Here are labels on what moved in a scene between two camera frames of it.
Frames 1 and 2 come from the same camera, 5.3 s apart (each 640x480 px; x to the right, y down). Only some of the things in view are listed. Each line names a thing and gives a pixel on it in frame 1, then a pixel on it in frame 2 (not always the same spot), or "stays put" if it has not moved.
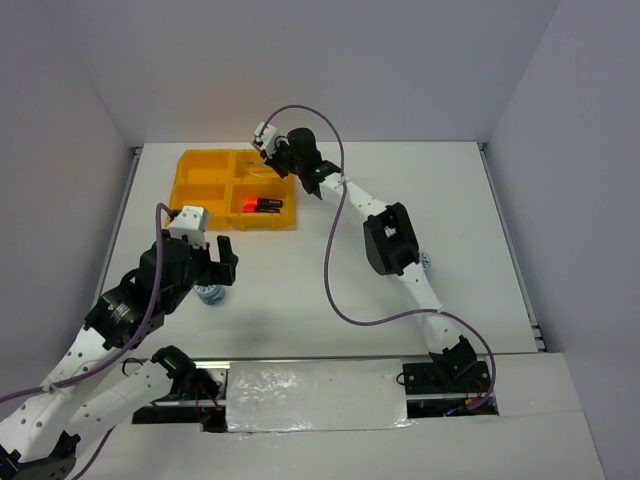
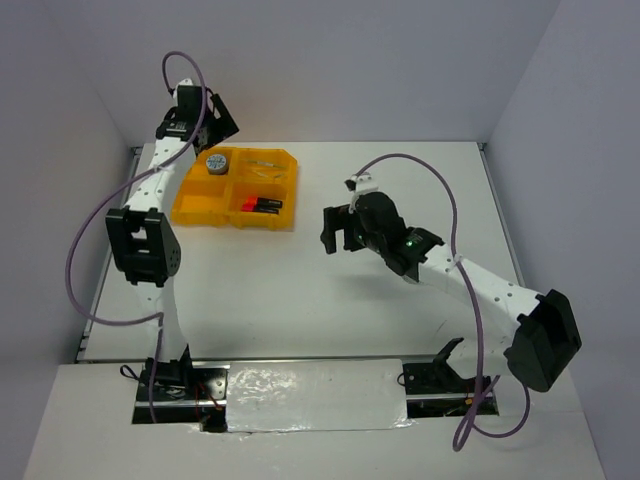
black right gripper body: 283,162 → 356,236
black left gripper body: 203,269 → 220,129
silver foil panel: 272,396 stays put
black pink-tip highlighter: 256,209 stays put
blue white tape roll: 210,294 → 217,164
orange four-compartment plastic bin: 237,187 stays put
